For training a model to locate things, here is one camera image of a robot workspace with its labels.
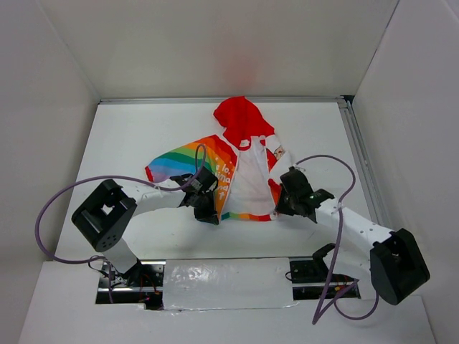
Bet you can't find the white tape sheet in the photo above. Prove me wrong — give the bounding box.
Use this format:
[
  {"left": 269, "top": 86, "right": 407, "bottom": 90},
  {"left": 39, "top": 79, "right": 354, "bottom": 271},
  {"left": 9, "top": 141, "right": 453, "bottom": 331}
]
[{"left": 162, "top": 257, "right": 296, "bottom": 311}]

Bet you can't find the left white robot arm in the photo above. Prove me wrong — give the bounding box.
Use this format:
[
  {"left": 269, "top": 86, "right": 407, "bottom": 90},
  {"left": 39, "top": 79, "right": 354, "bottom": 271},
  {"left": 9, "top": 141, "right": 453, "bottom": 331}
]
[{"left": 72, "top": 168, "right": 219, "bottom": 286}]

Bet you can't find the rainbow striped kids jacket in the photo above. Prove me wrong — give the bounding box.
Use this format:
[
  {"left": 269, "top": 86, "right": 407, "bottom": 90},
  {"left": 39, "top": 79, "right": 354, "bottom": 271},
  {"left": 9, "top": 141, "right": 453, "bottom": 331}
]
[{"left": 145, "top": 97, "right": 293, "bottom": 221}]

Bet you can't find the metal base rail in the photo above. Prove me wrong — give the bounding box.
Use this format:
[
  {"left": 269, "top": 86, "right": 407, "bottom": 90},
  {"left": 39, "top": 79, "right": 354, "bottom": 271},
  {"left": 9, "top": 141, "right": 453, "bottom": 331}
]
[{"left": 95, "top": 254, "right": 361, "bottom": 311}]

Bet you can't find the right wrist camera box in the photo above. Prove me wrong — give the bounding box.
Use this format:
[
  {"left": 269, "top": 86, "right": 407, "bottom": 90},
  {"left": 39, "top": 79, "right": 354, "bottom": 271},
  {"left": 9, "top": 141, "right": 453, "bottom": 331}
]
[{"left": 289, "top": 163, "right": 306, "bottom": 174}]

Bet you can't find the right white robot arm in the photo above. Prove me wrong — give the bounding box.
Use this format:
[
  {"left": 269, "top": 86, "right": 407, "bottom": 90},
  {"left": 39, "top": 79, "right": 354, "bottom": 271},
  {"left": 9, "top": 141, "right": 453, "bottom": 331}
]
[{"left": 276, "top": 167, "right": 430, "bottom": 305}]

